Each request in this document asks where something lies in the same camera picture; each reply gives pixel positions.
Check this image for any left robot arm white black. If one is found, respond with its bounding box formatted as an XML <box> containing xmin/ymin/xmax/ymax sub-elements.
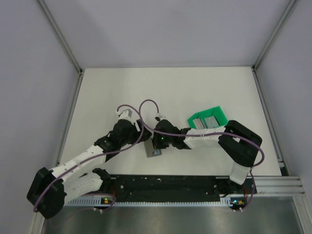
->
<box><xmin>26</xmin><ymin>119</ymin><xmax>152</xmax><ymax>219</ymax></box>

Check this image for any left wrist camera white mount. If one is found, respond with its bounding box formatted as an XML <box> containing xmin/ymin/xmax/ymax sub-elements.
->
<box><xmin>116</xmin><ymin>109</ymin><xmax>133</xmax><ymax>122</ymax></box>

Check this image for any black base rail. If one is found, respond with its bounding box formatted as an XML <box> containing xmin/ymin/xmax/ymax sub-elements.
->
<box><xmin>80</xmin><ymin>167</ymin><xmax>259</xmax><ymax>203</ymax></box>

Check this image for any right aluminium frame post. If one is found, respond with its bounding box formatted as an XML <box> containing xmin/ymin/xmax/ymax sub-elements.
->
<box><xmin>252</xmin><ymin>0</ymin><xmax>300</xmax><ymax>71</ymax></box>

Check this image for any white slotted cable duct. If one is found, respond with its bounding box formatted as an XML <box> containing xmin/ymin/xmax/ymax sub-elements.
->
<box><xmin>65</xmin><ymin>196</ymin><xmax>245</xmax><ymax>207</ymax></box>

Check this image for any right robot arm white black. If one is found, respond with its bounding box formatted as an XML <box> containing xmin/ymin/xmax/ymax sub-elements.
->
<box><xmin>152</xmin><ymin>119</ymin><xmax>262</xmax><ymax>193</ymax></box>

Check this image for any stack of white cards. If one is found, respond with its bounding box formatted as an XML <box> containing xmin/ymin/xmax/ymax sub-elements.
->
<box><xmin>193</xmin><ymin>118</ymin><xmax>207</xmax><ymax>129</ymax></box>

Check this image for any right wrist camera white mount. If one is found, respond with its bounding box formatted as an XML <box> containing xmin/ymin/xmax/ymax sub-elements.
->
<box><xmin>155</xmin><ymin>113</ymin><xmax>167</xmax><ymax>122</ymax></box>

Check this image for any grey card holder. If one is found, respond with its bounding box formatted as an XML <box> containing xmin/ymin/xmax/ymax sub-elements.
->
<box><xmin>144</xmin><ymin>138</ymin><xmax>154</xmax><ymax>158</ymax></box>

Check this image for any green plastic bin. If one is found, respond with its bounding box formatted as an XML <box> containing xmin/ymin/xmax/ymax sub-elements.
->
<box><xmin>187</xmin><ymin>106</ymin><xmax>228</xmax><ymax>129</ymax></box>

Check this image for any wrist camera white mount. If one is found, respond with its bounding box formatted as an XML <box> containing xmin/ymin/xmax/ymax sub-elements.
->
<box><xmin>116</xmin><ymin>109</ymin><xmax>133</xmax><ymax>122</ymax></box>
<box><xmin>155</xmin><ymin>113</ymin><xmax>167</xmax><ymax>122</ymax></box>

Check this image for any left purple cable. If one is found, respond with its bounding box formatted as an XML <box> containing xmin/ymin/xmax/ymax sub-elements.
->
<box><xmin>33</xmin><ymin>104</ymin><xmax>144</xmax><ymax>213</ymax></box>

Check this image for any left aluminium frame post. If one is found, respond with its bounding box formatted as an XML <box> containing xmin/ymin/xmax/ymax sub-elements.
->
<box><xmin>36</xmin><ymin>0</ymin><xmax>85</xmax><ymax>74</ymax></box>

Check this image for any aluminium frame post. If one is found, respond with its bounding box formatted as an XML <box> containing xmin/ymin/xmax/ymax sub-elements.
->
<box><xmin>36</xmin><ymin>0</ymin><xmax>85</xmax><ymax>74</ymax></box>
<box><xmin>252</xmin><ymin>0</ymin><xmax>300</xmax><ymax>71</ymax></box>

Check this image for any white credit card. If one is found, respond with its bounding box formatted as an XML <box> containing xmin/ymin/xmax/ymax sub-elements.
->
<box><xmin>151</xmin><ymin>150</ymin><xmax>162</xmax><ymax>157</ymax></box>

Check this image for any silver VIP card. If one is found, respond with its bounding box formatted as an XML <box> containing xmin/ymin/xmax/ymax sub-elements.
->
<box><xmin>204</xmin><ymin>116</ymin><xmax>219</xmax><ymax>129</ymax></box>

